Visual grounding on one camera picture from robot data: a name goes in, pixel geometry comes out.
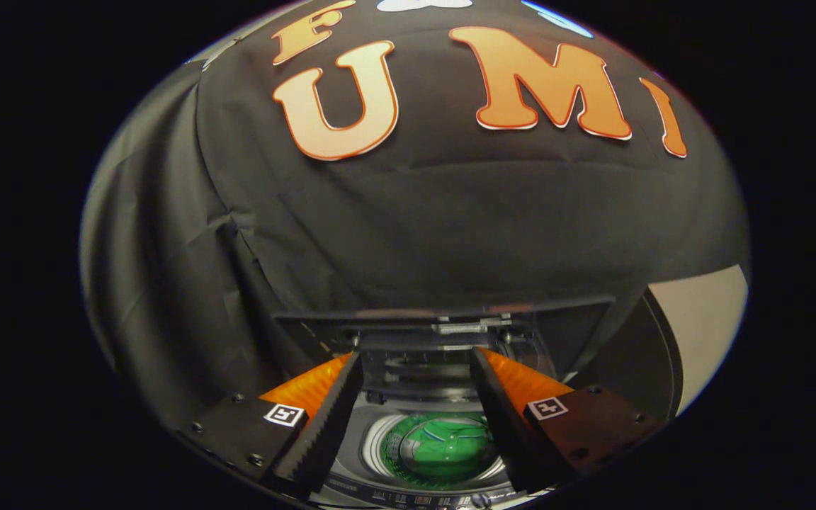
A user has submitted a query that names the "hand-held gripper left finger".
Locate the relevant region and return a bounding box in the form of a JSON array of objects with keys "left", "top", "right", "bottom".
[{"left": 178, "top": 351, "right": 365, "bottom": 500}]

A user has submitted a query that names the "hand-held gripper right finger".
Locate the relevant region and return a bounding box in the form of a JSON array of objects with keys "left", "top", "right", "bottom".
[{"left": 468, "top": 346, "right": 666, "bottom": 495}]

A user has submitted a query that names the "grey top-load washing machine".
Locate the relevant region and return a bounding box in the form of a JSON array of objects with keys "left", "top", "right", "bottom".
[{"left": 270, "top": 296, "right": 618, "bottom": 510}]

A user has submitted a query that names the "green polo shirt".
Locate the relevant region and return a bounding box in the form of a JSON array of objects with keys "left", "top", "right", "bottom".
[{"left": 383, "top": 413, "right": 504, "bottom": 489}]

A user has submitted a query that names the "black backdrop cloth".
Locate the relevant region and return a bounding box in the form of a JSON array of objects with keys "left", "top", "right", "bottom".
[{"left": 81, "top": 0, "right": 750, "bottom": 426}]

